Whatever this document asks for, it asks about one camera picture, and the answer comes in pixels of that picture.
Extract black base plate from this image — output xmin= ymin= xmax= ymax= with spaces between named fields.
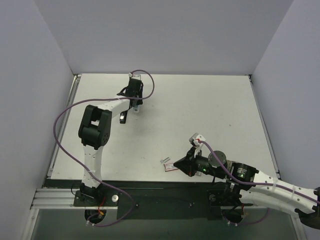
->
xmin=72 ymin=182 xmax=248 ymax=224

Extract light blue stapler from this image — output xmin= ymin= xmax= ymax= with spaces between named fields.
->
xmin=133 ymin=105 xmax=140 ymax=113

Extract staple strips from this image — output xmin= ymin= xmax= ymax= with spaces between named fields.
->
xmin=160 ymin=157 xmax=171 ymax=164

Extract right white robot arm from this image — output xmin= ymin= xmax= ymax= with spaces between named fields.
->
xmin=173 ymin=147 xmax=320 ymax=229

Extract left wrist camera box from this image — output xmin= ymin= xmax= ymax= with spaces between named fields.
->
xmin=128 ymin=72 xmax=142 ymax=81

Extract black stapler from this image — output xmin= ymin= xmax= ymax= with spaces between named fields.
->
xmin=119 ymin=110 xmax=128 ymax=124

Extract aluminium frame rail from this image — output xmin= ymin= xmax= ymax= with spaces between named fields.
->
xmin=29 ymin=188 xmax=121 ymax=211

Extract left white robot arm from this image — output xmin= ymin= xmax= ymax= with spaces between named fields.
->
xmin=78 ymin=74 xmax=144 ymax=206

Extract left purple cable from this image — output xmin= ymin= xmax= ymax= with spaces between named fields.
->
xmin=53 ymin=69 xmax=156 ymax=228

